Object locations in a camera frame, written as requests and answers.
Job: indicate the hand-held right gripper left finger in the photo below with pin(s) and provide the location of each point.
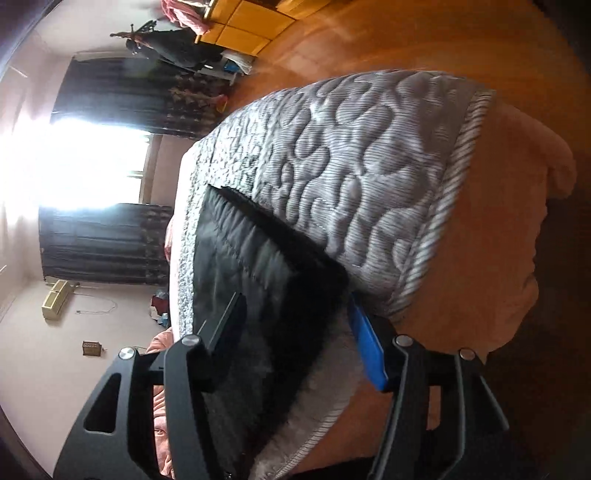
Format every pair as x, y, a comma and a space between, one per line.
221, 328

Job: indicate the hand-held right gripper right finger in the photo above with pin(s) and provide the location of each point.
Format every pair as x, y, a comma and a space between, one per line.
369, 350

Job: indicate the black pants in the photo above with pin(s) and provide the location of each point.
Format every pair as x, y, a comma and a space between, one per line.
258, 277

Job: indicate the pink comforter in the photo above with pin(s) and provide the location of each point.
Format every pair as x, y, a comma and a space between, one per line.
160, 342

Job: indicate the nightstand clutter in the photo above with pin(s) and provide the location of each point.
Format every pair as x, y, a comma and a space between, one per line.
159, 304

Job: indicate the cream air conditioner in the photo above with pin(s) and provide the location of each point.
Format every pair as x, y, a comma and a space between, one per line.
55, 300

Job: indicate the bright window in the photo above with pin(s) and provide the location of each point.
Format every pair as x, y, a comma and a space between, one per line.
92, 161

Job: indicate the small red object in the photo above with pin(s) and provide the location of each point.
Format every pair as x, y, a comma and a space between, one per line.
219, 102

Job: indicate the white bag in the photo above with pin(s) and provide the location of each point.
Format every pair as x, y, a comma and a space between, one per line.
235, 62

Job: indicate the dark coat on rack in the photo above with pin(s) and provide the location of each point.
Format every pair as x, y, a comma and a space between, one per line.
171, 48

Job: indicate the yellow wooden cabinet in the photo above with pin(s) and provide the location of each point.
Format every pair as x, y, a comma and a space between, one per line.
249, 23

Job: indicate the pink clothes pile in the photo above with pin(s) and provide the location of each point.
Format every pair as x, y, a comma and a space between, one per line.
180, 14

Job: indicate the brown wall box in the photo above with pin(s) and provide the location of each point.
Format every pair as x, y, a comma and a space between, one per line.
92, 348

